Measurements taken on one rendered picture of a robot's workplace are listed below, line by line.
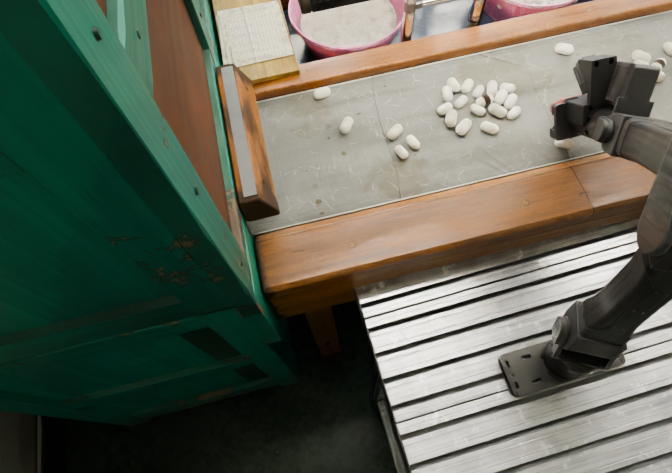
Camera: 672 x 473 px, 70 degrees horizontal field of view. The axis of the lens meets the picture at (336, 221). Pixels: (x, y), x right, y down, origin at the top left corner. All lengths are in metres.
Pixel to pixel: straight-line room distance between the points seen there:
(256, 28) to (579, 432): 0.98
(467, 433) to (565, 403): 0.17
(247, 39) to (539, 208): 0.68
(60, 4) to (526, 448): 0.83
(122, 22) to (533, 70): 0.87
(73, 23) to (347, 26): 0.90
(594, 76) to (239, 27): 0.71
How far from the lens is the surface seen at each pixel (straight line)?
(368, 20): 1.20
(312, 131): 0.98
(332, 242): 0.83
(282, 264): 0.82
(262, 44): 1.09
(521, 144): 1.00
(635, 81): 0.86
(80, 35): 0.32
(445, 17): 1.30
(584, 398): 0.93
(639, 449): 0.96
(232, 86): 0.91
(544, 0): 1.28
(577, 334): 0.78
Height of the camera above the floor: 1.52
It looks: 64 degrees down
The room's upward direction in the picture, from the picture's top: 6 degrees counter-clockwise
